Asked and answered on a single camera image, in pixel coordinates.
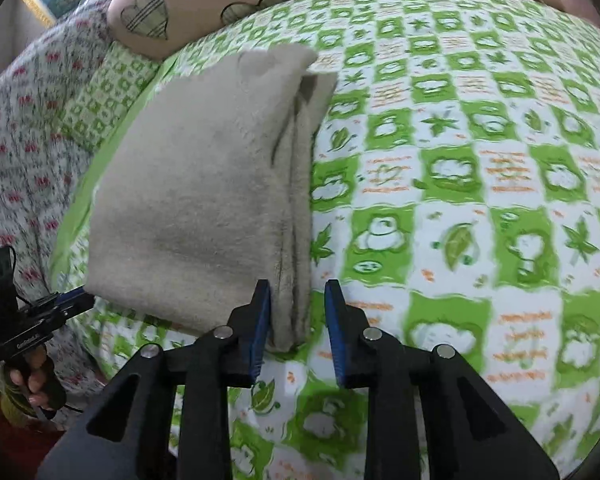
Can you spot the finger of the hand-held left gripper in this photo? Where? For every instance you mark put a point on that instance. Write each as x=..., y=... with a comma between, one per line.
x=67, y=296
x=77, y=302

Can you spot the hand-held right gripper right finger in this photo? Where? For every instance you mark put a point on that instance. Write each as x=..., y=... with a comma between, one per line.
x=336, y=330

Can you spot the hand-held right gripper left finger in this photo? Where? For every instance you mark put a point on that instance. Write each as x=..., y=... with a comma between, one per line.
x=258, y=330

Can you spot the beige knit sweater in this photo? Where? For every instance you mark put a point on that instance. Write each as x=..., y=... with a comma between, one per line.
x=205, y=195

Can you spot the person's left hand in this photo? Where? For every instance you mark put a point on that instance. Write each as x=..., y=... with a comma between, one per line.
x=35, y=385

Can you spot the floral print blanket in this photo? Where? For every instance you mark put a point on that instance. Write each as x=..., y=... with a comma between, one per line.
x=25, y=160

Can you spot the green cartoon print bed sheet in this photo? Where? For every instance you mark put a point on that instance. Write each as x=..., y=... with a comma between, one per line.
x=455, y=185

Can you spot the pink quilt with plaid hearts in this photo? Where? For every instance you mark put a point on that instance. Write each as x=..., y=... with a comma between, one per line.
x=195, y=5

